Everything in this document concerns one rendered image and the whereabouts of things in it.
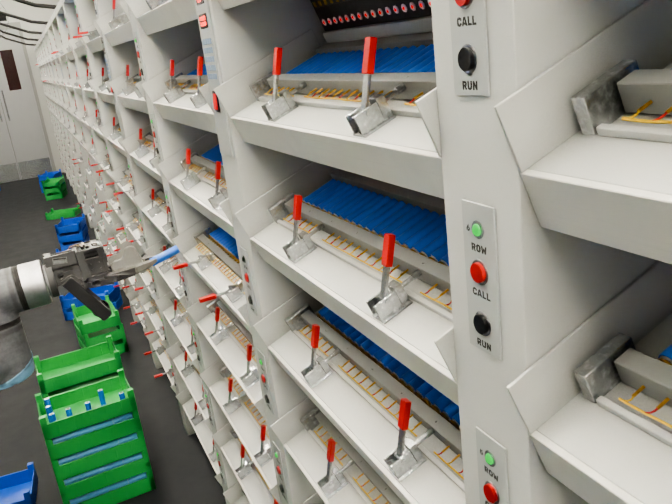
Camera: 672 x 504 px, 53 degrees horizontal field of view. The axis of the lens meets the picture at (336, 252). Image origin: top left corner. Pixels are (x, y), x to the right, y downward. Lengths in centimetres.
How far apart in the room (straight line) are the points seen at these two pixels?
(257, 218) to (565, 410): 70
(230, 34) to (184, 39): 71
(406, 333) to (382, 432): 23
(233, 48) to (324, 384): 54
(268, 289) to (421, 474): 48
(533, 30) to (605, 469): 29
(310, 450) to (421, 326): 59
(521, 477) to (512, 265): 18
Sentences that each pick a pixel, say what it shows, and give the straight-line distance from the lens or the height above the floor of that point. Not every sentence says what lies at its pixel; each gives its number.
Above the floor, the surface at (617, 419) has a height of 116.
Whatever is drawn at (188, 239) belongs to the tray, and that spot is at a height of 98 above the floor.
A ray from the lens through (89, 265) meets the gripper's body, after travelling 143.
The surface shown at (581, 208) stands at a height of 133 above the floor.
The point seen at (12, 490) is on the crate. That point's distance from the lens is 289.
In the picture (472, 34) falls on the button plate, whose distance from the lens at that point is 49.
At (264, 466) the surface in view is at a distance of 160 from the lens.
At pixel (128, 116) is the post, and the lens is 248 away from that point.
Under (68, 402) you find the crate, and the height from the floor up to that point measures 33.
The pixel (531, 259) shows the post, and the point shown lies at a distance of 49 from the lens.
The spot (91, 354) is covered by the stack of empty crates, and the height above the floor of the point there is 34.
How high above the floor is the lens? 144
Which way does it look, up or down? 18 degrees down
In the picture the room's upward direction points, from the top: 7 degrees counter-clockwise
